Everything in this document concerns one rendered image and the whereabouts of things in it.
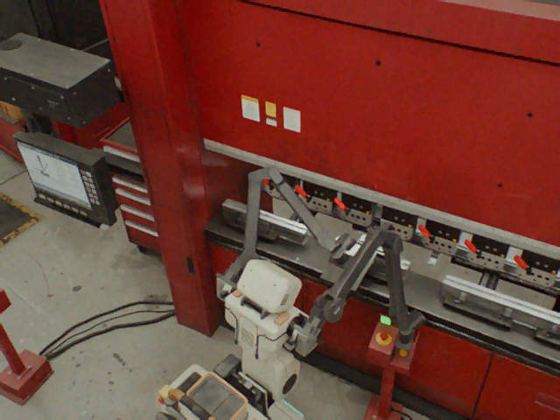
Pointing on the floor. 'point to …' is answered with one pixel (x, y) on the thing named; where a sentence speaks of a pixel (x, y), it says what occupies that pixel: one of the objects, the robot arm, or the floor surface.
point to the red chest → (131, 192)
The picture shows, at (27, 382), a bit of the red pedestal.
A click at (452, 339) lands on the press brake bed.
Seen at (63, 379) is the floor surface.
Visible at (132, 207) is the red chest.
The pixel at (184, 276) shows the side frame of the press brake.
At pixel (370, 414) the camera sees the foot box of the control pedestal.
